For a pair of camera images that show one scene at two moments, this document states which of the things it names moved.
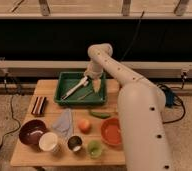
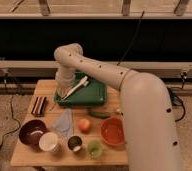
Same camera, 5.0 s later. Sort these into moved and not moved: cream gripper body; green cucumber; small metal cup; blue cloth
Moved: cream gripper body
Not moved: green cucumber; small metal cup; blue cloth
